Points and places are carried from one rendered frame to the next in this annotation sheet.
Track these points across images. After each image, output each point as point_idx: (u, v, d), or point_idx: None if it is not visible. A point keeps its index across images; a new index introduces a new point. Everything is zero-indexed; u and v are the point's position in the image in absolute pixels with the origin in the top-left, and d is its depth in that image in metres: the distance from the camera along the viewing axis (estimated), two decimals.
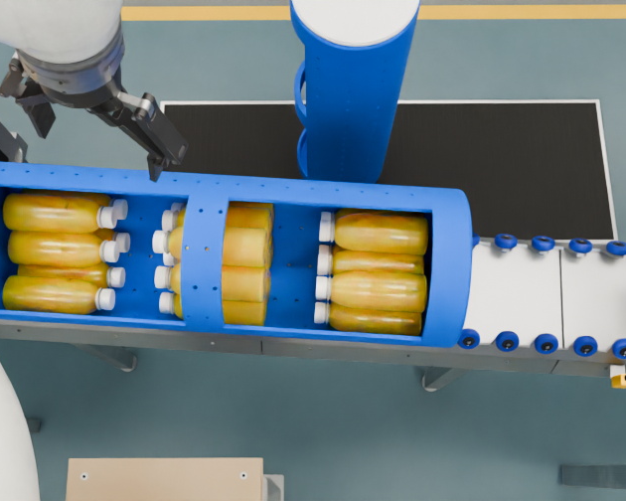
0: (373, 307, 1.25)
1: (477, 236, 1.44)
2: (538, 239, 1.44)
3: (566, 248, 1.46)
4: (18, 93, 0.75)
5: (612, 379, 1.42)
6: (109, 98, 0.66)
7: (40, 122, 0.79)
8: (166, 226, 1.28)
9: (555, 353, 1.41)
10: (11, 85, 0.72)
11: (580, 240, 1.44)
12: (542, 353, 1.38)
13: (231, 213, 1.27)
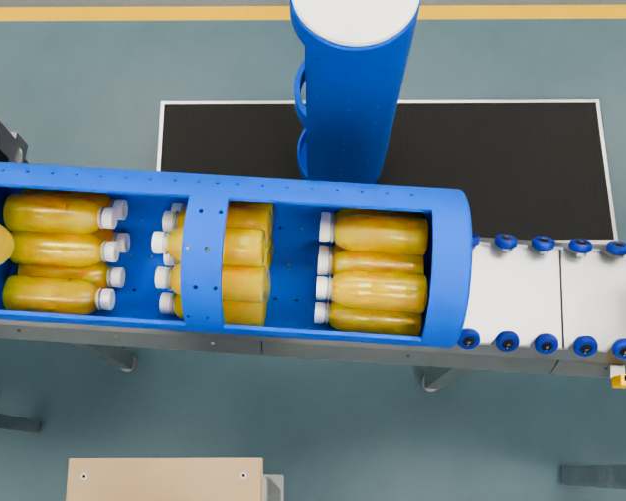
0: (373, 307, 1.25)
1: (477, 236, 1.44)
2: (538, 239, 1.44)
3: (566, 248, 1.46)
4: None
5: (612, 379, 1.42)
6: None
7: None
8: (166, 226, 1.29)
9: (555, 353, 1.41)
10: None
11: (580, 240, 1.44)
12: (542, 353, 1.38)
13: (231, 213, 1.27)
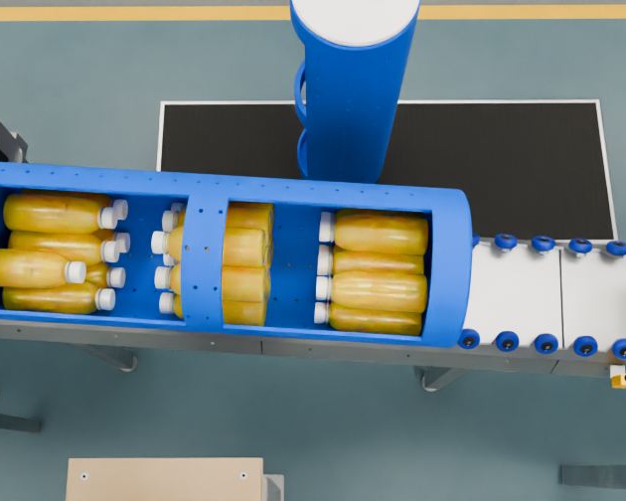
0: (373, 307, 1.25)
1: (477, 236, 1.44)
2: (538, 239, 1.44)
3: (566, 248, 1.46)
4: None
5: (612, 379, 1.42)
6: None
7: None
8: (166, 226, 1.29)
9: (555, 353, 1.41)
10: None
11: (580, 240, 1.44)
12: (542, 353, 1.38)
13: (231, 213, 1.27)
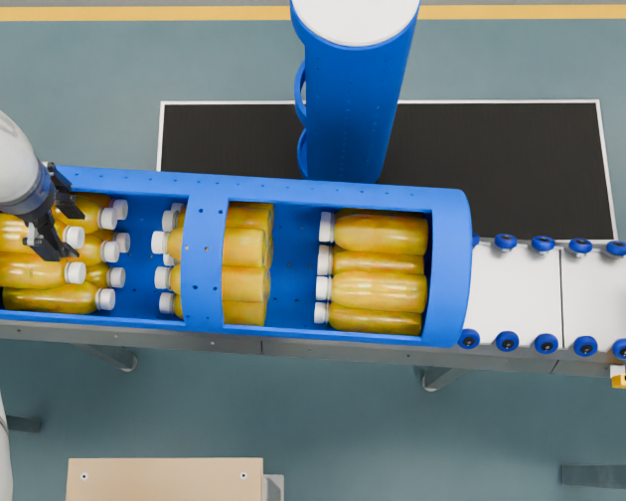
0: (373, 307, 1.25)
1: (477, 236, 1.44)
2: (538, 239, 1.44)
3: (566, 248, 1.46)
4: (56, 249, 1.15)
5: (612, 379, 1.42)
6: None
7: (70, 248, 1.20)
8: (166, 226, 1.29)
9: (555, 353, 1.41)
10: (52, 249, 1.11)
11: (580, 240, 1.44)
12: (542, 353, 1.38)
13: (231, 213, 1.27)
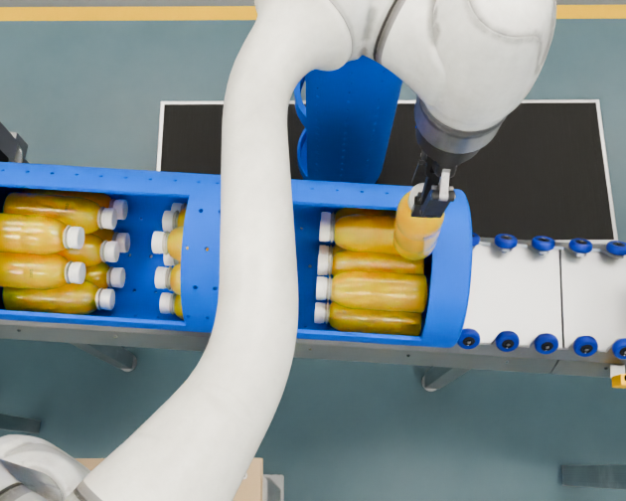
0: (373, 307, 1.25)
1: (477, 236, 1.44)
2: (538, 239, 1.44)
3: (566, 248, 1.46)
4: None
5: (612, 379, 1.42)
6: None
7: None
8: (166, 226, 1.29)
9: (555, 353, 1.41)
10: (446, 203, 0.85)
11: (580, 240, 1.44)
12: (542, 353, 1.38)
13: None
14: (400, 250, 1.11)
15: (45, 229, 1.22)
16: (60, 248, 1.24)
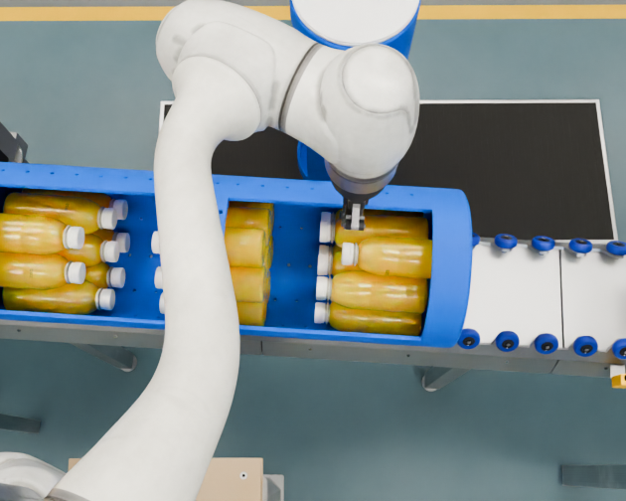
0: (373, 307, 1.25)
1: (477, 236, 1.44)
2: (538, 239, 1.44)
3: (566, 248, 1.46)
4: None
5: (612, 379, 1.42)
6: None
7: None
8: None
9: (555, 353, 1.41)
10: None
11: (580, 240, 1.44)
12: (542, 353, 1.38)
13: (231, 213, 1.27)
14: None
15: (45, 229, 1.22)
16: (60, 248, 1.24)
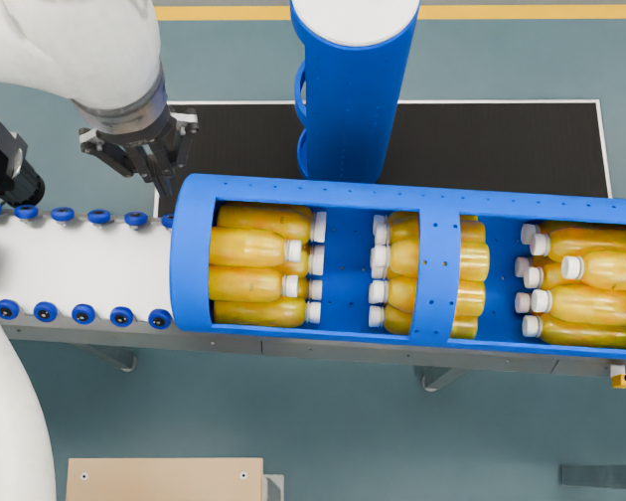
0: (594, 321, 1.24)
1: None
2: None
3: None
4: (139, 167, 0.84)
5: (612, 379, 1.42)
6: (167, 119, 0.73)
7: (161, 183, 0.89)
8: (380, 239, 1.28)
9: None
10: (114, 164, 0.80)
11: None
12: None
13: None
14: None
15: (269, 243, 1.21)
16: (281, 261, 1.23)
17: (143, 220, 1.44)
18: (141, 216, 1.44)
